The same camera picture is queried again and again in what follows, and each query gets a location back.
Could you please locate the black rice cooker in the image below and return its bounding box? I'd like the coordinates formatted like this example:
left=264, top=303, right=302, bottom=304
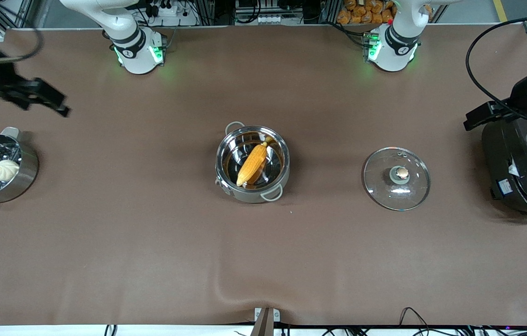
left=481, top=118, right=527, bottom=221

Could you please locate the yellow corn cob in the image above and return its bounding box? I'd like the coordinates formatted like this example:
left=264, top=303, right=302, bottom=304
left=236, top=136, right=274, bottom=187

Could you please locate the white steamed bun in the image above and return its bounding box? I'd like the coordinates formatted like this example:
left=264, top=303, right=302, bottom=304
left=0, top=160, right=21, bottom=182

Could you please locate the glass pot lid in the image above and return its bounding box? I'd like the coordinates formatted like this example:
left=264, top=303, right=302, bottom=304
left=362, top=147, right=431, bottom=212

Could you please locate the brown table mat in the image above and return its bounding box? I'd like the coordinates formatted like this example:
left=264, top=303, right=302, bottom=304
left=0, top=23, right=527, bottom=327

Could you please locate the black looped floor cable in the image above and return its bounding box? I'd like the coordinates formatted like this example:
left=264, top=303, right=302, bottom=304
left=398, top=307, right=434, bottom=328

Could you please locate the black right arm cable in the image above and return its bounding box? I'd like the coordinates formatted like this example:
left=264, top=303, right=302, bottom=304
left=0, top=27, right=44, bottom=64

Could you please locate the steel pot with handles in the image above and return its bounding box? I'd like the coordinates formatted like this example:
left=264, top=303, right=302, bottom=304
left=215, top=121, right=291, bottom=204

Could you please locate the steel steamer pot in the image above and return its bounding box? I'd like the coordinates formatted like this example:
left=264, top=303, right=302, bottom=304
left=0, top=126, right=40, bottom=211

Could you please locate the bag of orange buns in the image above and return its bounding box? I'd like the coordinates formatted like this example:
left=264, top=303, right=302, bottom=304
left=336, top=0, right=395, bottom=25

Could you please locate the metal table clamp bracket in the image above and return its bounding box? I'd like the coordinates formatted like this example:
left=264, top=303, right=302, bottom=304
left=250, top=307, right=281, bottom=336

